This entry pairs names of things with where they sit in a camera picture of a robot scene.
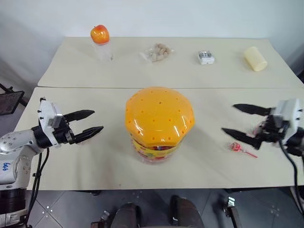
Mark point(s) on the black frame stand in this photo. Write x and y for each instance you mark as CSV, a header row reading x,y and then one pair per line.
x,y
9,101

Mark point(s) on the clear plastic lollipop jar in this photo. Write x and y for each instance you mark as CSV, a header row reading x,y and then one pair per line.
x,y
154,154

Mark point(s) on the red yellow apple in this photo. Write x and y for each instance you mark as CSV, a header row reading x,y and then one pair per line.
x,y
99,34

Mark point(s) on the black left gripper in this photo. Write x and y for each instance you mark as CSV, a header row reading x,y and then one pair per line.
x,y
64,135

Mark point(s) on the metal table foot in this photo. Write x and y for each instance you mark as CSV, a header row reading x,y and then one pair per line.
x,y
231,209

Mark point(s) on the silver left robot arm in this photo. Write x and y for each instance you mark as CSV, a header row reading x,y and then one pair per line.
x,y
16,142

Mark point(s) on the small white box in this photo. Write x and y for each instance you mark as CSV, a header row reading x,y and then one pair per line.
x,y
206,57

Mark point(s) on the orange perforated jar lid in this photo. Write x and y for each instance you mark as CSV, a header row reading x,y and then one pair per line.
x,y
159,116

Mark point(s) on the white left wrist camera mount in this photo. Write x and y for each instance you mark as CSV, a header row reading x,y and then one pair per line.
x,y
47,114

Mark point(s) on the red wrapped lollipop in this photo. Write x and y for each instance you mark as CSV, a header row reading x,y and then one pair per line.
x,y
235,147

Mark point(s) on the clear bag of snacks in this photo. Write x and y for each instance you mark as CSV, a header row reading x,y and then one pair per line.
x,y
158,52

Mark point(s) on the pale yellow cylinder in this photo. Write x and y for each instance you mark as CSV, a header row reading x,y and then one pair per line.
x,y
255,59

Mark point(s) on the dark rounded shape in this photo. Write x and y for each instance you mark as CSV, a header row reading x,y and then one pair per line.
x,y
186,212
126,216

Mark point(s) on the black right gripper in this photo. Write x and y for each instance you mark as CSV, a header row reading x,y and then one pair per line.
x,y
273,131

